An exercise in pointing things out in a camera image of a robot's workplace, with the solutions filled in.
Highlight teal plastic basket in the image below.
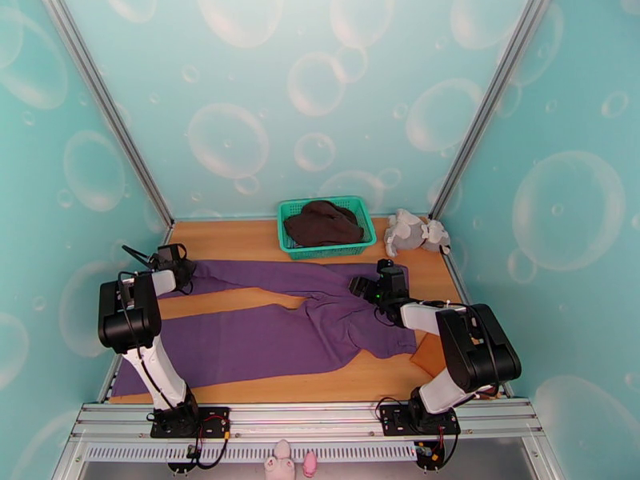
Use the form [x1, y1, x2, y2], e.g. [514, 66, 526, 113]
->
[277, 195, 378, 261]

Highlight brown leather wallet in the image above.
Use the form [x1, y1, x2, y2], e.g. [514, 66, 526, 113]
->
[410, 333, 441, 377]

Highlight purple trousers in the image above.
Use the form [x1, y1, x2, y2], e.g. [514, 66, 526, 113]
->
[110, 259, 418, 398]

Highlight dark brown trousers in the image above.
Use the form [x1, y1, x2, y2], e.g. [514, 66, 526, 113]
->
[283, 199, 365, 248]

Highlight grey plush elephant toy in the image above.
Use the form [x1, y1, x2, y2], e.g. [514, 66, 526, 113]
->
[383, 208, 452, 258]

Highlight pale pink plush bunny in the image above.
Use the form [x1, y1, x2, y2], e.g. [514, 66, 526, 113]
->
[263, 438, 296, 480]

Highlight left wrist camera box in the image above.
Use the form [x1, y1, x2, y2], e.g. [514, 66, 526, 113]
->
[155, 244, 182, 269]

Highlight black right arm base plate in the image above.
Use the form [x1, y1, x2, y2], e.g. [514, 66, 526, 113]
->
[378, 403, 462, 438]

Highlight aluminium frame rail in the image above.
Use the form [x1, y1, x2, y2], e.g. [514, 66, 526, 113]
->
[70, 399, 543, 443]

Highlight red black power wires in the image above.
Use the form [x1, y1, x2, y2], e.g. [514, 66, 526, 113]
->
[187, 415, 232, 470]
[414, 426, 458, 470]

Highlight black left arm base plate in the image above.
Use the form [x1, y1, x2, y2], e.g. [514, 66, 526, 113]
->
[150, 406, 232, 440]

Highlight aluminium corner post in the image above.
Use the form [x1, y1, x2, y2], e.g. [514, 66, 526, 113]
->
[429, 0, 551, 222]
[39, 0, 174, 230]

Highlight white slotted cable duct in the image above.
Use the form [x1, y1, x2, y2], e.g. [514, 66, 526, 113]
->
[82, 442, 418, 464]

